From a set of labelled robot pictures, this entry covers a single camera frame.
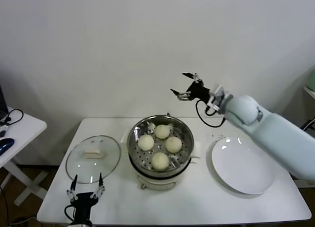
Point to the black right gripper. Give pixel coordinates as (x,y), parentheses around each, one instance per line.
(199,90)

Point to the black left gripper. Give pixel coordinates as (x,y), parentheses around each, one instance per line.
(81,206)

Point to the white steamed baozi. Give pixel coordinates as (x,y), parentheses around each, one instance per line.
(162,132)
(160,161)
(173,144)
(145,142)

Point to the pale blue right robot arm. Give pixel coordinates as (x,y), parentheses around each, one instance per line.
(270,128)

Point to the stainless steel steamer basket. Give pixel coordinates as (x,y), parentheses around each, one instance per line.
(187,143)

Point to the round glass pot lid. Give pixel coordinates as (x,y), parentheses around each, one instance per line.
(81,168)

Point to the black cooker power plug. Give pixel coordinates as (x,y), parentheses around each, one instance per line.
(168,113)

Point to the cream electric cooker base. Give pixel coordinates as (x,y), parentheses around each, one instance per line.
(160,182)

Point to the white side table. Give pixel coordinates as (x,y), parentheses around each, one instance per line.
(27,128)

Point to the blue computer mouse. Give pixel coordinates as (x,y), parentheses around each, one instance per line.
(5,144)

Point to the large white plate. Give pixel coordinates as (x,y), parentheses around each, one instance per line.
(238,165)

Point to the black laptop screen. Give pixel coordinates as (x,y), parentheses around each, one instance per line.
(2,104)

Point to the white side shelf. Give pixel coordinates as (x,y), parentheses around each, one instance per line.
(309,91)

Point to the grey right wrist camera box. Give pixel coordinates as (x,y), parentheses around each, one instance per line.
(220,90)

